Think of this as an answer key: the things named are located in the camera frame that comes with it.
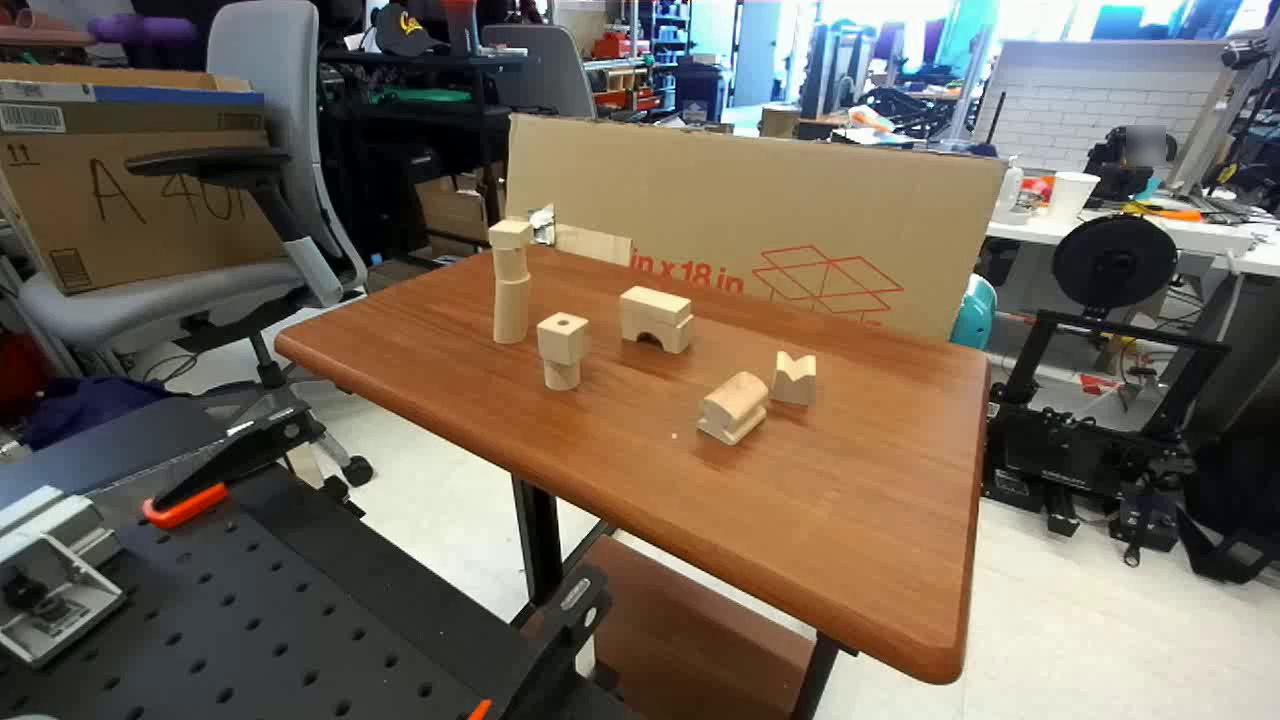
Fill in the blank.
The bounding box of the small white black object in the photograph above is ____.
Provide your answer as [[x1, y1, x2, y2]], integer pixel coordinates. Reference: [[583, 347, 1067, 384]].
[[525, 199, 561, 251]]

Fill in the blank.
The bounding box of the wooden arch block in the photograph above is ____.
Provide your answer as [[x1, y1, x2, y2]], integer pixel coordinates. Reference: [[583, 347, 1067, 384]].
[[616, 286, 700, 361]]

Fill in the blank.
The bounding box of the wooden cube with hole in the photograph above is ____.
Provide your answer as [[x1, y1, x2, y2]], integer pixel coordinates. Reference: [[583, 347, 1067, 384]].
[[532, 310, 590, 365]]

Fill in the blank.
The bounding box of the rounded-top wooden block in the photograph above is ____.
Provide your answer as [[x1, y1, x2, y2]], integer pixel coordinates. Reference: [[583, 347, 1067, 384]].
[[692, 368, 772, 453]]

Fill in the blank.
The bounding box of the tall wooden cylinder block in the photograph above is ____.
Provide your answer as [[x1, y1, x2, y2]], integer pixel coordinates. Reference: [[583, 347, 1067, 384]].
[[487, 281, 534, 347]]

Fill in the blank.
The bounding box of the small wooden cube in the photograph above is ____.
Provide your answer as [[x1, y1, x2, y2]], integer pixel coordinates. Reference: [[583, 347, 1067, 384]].
[[766, 347, 823, 414]]

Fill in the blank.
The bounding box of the plain wooden cube block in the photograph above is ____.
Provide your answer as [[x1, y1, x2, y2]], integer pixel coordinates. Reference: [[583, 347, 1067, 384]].
[[484, 217, 534, 264]]

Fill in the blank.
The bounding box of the cardboard sheet with red print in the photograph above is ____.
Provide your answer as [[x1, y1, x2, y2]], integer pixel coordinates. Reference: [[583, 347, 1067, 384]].
[[503, 111, 1008, 344]]

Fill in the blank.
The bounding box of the black table leg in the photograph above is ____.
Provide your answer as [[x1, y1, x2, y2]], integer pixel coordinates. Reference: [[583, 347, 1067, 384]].
[[508, 471, 568, 614]]

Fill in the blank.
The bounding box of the cardboard box under desk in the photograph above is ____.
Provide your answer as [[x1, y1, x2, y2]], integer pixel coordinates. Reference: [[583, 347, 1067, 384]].
[[525, 532, 821, 720]]

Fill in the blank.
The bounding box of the grey chair backrest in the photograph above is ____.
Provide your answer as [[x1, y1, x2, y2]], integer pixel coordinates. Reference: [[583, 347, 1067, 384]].
[[480, 21, 598, 126]]

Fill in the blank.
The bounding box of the teal chair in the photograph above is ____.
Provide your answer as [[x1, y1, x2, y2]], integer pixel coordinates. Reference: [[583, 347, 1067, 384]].
[[947, 272, 1004, 358]]

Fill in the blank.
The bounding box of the black desk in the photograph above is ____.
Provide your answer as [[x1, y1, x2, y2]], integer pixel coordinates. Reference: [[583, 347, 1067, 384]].
[[315, 46, 532, 264]]

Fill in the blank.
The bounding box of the black perforated workbench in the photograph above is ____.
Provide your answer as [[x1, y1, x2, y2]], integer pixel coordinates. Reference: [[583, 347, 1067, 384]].
[[0, 396, 630, 720]]

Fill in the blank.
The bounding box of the black 3D printer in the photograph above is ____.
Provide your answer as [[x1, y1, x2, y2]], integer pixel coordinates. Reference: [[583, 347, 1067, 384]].
[[981, 214, 1252, 541]]

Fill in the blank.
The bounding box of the grey office chair with armrest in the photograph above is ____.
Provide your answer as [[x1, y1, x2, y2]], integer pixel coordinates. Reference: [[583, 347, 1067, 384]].
[[0, 0, 381, 501]]

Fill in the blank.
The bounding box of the black filament spool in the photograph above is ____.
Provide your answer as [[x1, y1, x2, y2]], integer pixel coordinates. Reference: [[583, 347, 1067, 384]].
[[1049, 214, 1178, 317]]

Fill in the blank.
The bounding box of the white pegboard panel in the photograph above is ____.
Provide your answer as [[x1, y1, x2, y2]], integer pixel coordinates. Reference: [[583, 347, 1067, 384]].
[[986, 35, 1232, 177]]

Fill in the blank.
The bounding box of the white desk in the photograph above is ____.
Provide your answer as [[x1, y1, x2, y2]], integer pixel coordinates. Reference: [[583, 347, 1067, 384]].
[[984, 196, 1280, 286]]

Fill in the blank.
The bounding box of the brown cardboard box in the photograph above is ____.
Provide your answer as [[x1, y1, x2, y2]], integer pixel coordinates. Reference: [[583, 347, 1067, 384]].
[[0, 59, 291, 302]]

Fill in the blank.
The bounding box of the black clamp orange handle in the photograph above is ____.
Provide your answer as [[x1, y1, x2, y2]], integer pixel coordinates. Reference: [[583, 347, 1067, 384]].
[[141, 403, 315, 532]]

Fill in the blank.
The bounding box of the grey metal bracket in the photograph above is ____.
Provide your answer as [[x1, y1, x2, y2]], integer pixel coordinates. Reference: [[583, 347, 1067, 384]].
[[0, 484, 132, 674]]

